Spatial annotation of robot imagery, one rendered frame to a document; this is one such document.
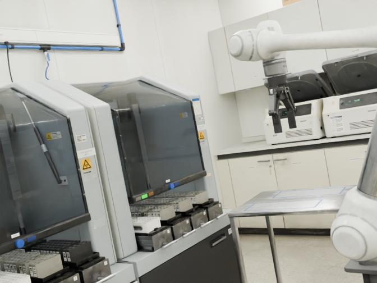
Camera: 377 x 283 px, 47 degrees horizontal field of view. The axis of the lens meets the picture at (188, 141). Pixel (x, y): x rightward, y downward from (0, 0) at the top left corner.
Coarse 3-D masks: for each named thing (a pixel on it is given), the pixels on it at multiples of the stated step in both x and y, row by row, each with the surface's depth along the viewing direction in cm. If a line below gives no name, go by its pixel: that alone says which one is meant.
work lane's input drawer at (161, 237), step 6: (156, 228) 203; (162, 228) 203; (168, 228) 206; (138, 234) 203; (144, 234) 200; (150, 234) 198; (156, 234) 198; (162, 234) 202; (168, 234) 205; (138, 240) 202; (144, 240) 199; (150, 240) 197; (156, 240) 198; (162, 240) 201; (168, 240) 204; (174, 240) 202; (138, 246) 202; (144, 246) 200; (150, 246) 197; (156, 246) 197; (162, 246) 201; (168, 246) 198
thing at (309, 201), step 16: (272, 192) 237; (288, 192) 229; (304, 192) 222; (320, 192) 215; (336, 192) 209; (240, 208) 212; (256, 208) 206; (272, 208) 200; (288, 208) 195; (304, 208) 190; (320, 208) 185; (336, 208) 180; (272, 240) 243; (240, 256) 207; (272, 256) 244; (240, 272) 208
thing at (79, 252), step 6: (78, 246) 173; (84, 246) 175; (90, 246) 178; (66, 252) 170; (72, 252) 170; (78, 252) 173; (84, 252) 175; (90, 252) 177; (72, 258) 170; (78, 258) 172; (84, 258) 175
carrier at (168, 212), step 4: (164, 208) 218; (168, 208) 218; (172, 208) 221; (160, 212) 213; (164, 212) 216; (168, 212) 218; (172, 212) 220; (160, 216) 213; (164, 216) 215; (168, 216) 218; (172, 216) 220
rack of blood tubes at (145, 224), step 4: (132, 220) 210; (136, 220) 209; (140, 220) 207; (144, 220) 205; (148, 220) 204; (152, 220) 203; (156, 220) 205; (136, 224) 203; (140, 224) 201; (144, 224) 200; (148, 224) 200; (152, 224) 202; (156, 224) 204; (136, 228) 217; (140, 228) 216; (144, 228) 200; (148, 228) 200; (152, 228) 202; (144, 232) 201; (148, 232) 200
